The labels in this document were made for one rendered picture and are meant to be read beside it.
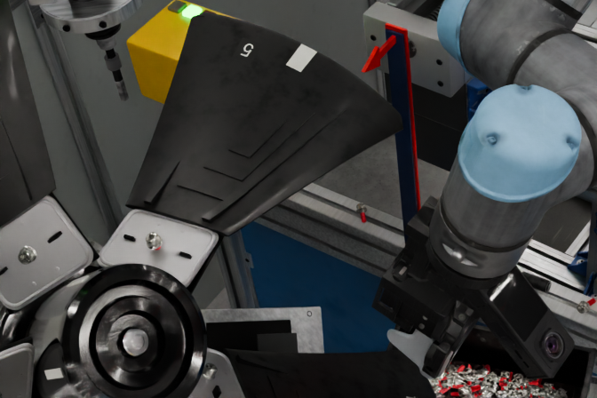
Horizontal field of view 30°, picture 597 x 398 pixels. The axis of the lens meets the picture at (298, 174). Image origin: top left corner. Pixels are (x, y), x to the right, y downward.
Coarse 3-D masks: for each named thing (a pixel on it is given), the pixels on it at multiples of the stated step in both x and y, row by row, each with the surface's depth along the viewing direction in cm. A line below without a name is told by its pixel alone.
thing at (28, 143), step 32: (0, 0) 83; (0, 32) 83; (0, 64) 83; (0, 96) 83; (32, 96) 84; (0, 128) 83; (32, 128) 84; (0, 160) 84; (32, 160) 84; (0, 192) 85; (32, 192) 84; (0, 224) 85
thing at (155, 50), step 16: (160, 16) 138; (176, 16) 138; (144, 32) 136; (160, 32) 136; (176, 32) 135; (128, 48) 136; (144, 48) 134; (160, 48) 133; (176, 48) 133; (144, 64) 136; (160, 64) 134; (176, 64) 132; (144, 80) 139; (160, 80) 136; (160, 96) 139
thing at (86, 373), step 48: (96, 288) 82; (144, 288) 85; (0, 336) 88; (48, 336) 82; (96, 336) 81; (192, 336) 85; (48, 384) 83; (96, 384) 81; (144, 384) 82; (192, 384) 84
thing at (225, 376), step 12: (216, 360) 96; (228, 360) 97; (228, 372) 95; (204, 384) 91; (216, 384) 92; (228, 384) 93; (192, 396) 88; (204, 396) 89; (228, 396) 91; (240, 396) 92
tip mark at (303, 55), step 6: (300, 48) 105; (306, 48) 106; (294, 54) 105; (300, 54) 105; (306, 54) 105; (312, 54) 105; (294, 60) 104; (300, 60) 104; (306, 60) 105; (294, 66) 104; (300, 66) 104
